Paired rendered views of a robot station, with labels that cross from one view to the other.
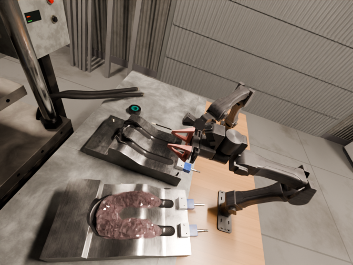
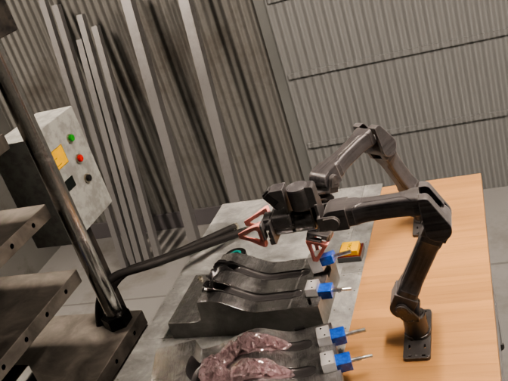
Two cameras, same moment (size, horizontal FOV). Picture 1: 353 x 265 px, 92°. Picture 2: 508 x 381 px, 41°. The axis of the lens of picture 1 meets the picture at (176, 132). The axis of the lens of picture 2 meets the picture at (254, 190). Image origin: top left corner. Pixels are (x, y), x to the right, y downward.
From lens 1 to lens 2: 1.33 m
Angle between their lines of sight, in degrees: 30
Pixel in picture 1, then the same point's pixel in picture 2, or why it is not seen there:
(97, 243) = not seen: outside the picture
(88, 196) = (183, 357)
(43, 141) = (113, 345)
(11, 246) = not seen: outside the picture
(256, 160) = (345, 203)
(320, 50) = not seen: outside the picture
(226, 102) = (329, 162)
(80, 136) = (160, 322)
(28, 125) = (90, 336)
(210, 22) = (360, 34)
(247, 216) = (468, 330)
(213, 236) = (395, 371)
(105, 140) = (194, 307)
